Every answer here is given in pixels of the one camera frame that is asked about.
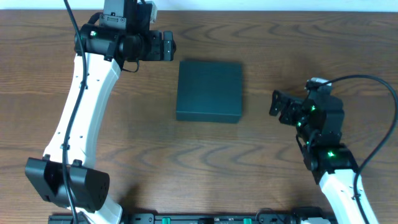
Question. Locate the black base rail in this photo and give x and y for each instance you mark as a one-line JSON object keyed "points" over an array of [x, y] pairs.
{"points": [[299, 215]]}

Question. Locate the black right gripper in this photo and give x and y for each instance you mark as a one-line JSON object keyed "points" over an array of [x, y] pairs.
{"points": [[292, 106]]}

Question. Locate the dark green box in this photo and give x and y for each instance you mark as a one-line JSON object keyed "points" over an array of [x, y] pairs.
{"points": [[210, 92]]}

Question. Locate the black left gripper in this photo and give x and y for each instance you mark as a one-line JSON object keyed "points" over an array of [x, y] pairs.
{"points": [[155, 53]]}

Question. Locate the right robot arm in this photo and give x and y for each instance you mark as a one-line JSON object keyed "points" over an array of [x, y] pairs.
{"points": [[318, 120]]}

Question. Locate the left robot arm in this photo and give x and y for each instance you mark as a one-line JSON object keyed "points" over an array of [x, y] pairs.
{"points": [[66, 174]]}

